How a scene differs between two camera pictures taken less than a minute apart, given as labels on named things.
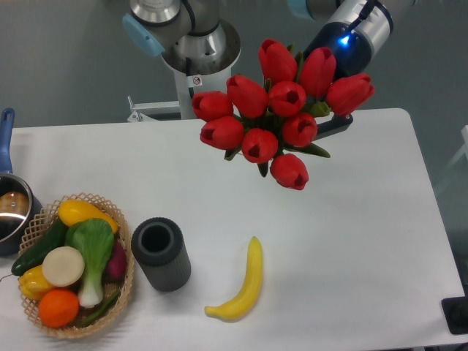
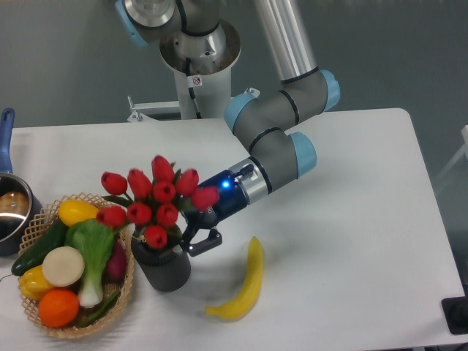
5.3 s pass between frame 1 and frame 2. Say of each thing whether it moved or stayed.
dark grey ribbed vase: stayed
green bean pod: stayed
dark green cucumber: stayed
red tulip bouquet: moved
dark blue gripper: moved
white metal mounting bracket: stayed
